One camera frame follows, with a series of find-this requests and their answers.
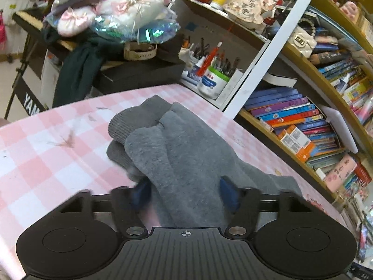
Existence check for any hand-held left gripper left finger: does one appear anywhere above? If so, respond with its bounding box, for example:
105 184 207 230
58 181 152 239

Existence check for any pink book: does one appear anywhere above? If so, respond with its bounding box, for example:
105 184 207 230
323 154 358 193

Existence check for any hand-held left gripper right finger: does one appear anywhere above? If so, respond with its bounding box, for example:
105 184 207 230
219 175 311 238

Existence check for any white jar pen holder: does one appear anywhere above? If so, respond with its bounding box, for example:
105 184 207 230
197 66 231 100

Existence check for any wooden bookshelf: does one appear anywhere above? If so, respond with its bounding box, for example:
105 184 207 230
235 0 373 210

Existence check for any black book with white pages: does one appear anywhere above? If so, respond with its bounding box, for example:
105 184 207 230
261 72 298 88

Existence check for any plush flower bouquet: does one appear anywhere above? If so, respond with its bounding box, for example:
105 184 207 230
44 0 180 44

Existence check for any stack of thin flat books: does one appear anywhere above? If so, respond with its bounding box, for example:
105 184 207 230
306 149 350 178

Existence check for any pink checkered tablecloth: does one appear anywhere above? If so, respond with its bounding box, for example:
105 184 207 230
0 83 349 275

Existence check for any black keyboard stand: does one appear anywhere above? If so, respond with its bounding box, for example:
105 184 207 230
4 35 48 120

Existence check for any grey sock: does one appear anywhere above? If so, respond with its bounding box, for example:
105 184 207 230
106 95 304 228

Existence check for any row of colourful books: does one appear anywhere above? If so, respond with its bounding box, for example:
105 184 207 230
243 87 340 155

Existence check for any dark green cloth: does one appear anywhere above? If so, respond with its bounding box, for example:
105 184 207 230
42 28 123 108

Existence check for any white shelf unit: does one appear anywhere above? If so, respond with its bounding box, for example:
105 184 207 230
167 0 319 119

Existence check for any plush rabbit decoration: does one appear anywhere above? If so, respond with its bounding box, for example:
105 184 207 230
224 0 277 31

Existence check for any cream strap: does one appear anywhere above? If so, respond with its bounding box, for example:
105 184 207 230
124 41 158 62

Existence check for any white flat board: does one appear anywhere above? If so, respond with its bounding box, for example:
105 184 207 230
319 105 359 154

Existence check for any orange and blue box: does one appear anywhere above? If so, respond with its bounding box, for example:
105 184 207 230
284 124 317 156
277 130 309 163

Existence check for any white quilted purse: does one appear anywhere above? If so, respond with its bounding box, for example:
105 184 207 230
287 17 318 59

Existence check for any bundle of pens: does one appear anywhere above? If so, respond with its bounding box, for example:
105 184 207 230
181 35 242 76

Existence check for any shelf of mixed books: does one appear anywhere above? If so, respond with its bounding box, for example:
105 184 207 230
309 26 373 123

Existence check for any pink plush toy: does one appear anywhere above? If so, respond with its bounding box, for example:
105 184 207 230
339 1 359 22

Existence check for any black flat box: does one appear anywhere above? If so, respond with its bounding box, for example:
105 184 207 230
96 32 187 94

